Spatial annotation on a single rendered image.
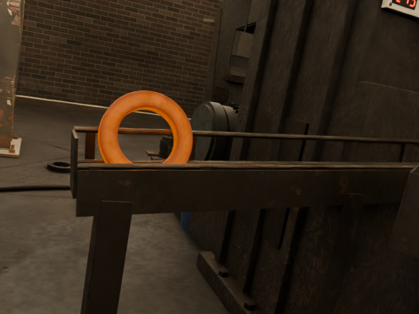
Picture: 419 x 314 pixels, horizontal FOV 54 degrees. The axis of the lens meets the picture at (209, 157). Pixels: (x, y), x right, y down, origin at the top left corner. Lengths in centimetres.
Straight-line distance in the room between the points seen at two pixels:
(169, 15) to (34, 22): 208
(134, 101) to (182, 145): 12
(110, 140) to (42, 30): 607
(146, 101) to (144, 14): 623
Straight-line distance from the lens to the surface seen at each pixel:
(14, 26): 324
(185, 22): 720
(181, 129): 81
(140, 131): 82
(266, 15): 158
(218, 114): 213
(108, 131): 78
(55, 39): 681
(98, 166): 74
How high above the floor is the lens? 81
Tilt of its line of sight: 11 degrees down
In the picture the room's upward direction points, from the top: 11 degrees clockwise
